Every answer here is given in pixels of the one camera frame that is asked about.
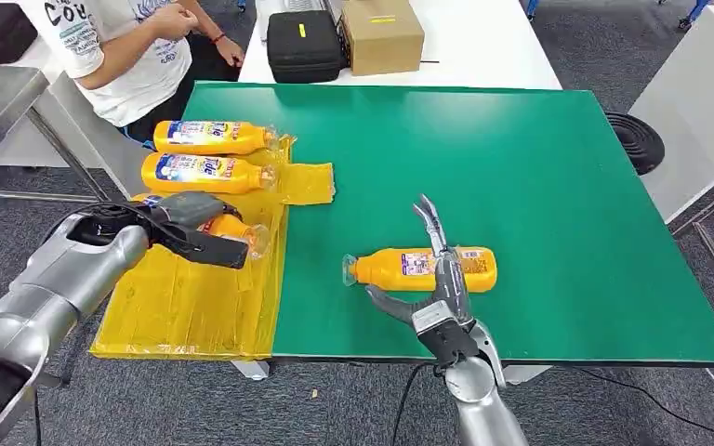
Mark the brown cardboard box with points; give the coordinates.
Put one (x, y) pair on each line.
(381, 40)

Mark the orange drink bottle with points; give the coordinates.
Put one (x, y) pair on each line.
(394, 271)
(234, 229)
(203, 175)
(209, 140)

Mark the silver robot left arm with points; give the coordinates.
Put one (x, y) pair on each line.
(61, 277)

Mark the white side table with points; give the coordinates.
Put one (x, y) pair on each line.
(696, 104)

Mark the white table foot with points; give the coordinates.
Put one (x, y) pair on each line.
(251, 369)
(526, 374)

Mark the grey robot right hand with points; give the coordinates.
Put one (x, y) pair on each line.
(449, 280)

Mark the grey keyboard device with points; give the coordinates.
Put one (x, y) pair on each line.
(304, 4)

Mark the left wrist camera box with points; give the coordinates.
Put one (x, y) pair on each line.
(215, 249)

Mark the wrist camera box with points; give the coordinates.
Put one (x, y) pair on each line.
(215, 249)
(446, 335)

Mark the person's right hand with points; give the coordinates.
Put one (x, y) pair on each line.
(172, 21)

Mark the person's left hand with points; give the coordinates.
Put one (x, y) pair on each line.
(231, 50)

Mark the black zip case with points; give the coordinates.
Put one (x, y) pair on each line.
(303, 49)

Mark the yellow plastic sheet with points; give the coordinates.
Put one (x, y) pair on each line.
(197, 308)

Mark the green table mat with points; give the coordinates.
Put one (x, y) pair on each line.
(579, 203)

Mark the blue wheeled chair base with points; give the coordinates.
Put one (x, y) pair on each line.
(696, 9)

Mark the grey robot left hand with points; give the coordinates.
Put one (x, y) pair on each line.
(191, 209)

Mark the blue metal leg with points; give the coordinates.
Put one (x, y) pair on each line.
(531, 6)

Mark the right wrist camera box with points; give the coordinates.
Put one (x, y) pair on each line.
(446, 335)

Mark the person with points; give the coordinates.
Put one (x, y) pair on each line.
(129, 74)

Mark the black round ribbed disc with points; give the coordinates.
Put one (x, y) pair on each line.
(634, 143)

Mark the grey steel panel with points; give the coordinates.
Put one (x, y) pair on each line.
(104, 154)

